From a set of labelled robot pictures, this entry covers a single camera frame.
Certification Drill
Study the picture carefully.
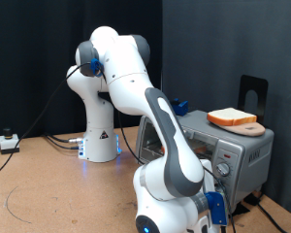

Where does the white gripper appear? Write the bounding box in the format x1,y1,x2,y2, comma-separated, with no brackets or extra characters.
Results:
197,158,231,233

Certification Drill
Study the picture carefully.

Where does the black spatula blue grip block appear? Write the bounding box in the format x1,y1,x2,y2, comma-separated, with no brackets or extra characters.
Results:
170,97,189,117

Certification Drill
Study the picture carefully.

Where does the silver oven knob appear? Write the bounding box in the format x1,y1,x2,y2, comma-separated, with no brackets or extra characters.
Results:
215,161,232,178

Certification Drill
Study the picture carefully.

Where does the silver toaster oven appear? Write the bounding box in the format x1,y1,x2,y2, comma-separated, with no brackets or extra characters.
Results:
134,104,275,216

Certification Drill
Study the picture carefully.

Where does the small wooden serving board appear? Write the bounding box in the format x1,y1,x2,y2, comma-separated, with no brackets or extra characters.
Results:
216,121,267,137

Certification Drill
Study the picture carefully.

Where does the white emergency stop box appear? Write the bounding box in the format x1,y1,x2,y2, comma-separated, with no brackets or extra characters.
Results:
0,127,20,155

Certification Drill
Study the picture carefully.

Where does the black oven power cord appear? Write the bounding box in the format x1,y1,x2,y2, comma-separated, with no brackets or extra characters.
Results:
244,193,288,233

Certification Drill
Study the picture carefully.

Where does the black metal bracket with hole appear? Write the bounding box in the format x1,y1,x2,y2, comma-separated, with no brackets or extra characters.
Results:
238,74,270,125

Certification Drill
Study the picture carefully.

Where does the black cable silver connector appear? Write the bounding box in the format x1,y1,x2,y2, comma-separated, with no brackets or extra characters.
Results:
42,131,85,145

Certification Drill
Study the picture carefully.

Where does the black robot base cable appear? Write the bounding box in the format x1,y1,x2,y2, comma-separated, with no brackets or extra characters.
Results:
46,135,81,150

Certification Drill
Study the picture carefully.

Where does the small blue cable clip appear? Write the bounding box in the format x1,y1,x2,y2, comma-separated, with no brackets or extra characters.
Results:
89,57,105,79

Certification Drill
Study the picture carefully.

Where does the long thin black cable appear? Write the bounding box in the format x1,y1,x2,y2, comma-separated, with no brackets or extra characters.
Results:
0,61,93,183

